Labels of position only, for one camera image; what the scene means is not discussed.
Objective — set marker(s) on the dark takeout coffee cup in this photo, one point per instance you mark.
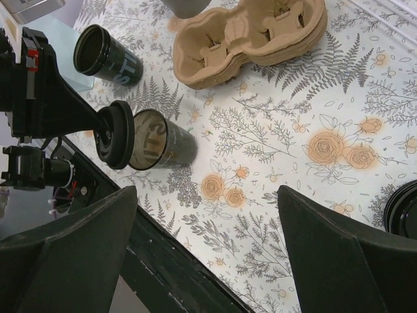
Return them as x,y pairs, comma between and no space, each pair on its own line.
159,143

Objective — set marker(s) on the grey straw holder cup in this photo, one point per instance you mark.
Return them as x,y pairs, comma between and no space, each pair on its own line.
185,9

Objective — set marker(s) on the white wire dish rack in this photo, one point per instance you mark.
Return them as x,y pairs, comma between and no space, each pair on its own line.
383,16

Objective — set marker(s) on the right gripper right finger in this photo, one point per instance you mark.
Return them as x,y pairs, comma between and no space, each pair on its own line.
342,265

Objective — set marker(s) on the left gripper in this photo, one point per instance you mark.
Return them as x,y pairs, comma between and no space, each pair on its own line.
36,100

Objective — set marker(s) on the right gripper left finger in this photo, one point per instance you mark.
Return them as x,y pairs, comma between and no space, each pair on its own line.
71,264

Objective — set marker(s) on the black coffee cup lid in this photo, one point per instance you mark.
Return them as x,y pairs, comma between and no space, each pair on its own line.
115,140

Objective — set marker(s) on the brown cardboard cup carrier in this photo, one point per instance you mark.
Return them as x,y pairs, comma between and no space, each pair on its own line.
211,47

